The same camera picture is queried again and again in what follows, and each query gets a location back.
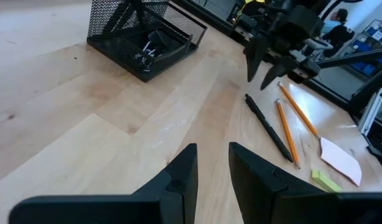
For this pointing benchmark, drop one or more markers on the orange pencil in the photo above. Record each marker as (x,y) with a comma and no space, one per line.
(287,133)
(298,109)

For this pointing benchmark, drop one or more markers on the shelf with blue bins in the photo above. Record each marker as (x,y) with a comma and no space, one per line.
(369,40)

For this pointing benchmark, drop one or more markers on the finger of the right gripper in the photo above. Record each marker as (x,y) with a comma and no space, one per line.
(256,53)
(279,68)

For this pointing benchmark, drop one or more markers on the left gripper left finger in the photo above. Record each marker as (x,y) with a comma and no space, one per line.
(178,193)

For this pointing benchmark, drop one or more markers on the black clip pen white print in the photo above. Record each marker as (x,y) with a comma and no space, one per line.
(268,127)

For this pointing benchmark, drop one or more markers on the green sticky note pad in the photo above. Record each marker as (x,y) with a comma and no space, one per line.
(326,181)

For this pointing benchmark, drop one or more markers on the silver aluminium extrusion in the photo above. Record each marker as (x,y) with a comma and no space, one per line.
(373,109)

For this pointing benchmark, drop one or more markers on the black binder clip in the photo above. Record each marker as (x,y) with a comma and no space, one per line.
(156,39)
(143,62)

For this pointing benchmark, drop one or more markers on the black aluminium frame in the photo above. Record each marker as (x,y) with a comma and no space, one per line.
(349,58)

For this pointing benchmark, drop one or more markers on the pink sticky note pad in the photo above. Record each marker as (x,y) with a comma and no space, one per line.
(341,160)

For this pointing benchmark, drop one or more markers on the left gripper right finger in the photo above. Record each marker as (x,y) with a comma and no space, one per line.
(256,193)

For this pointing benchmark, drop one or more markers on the black mesh desk organizer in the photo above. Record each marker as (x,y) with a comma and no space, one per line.
(122,59)

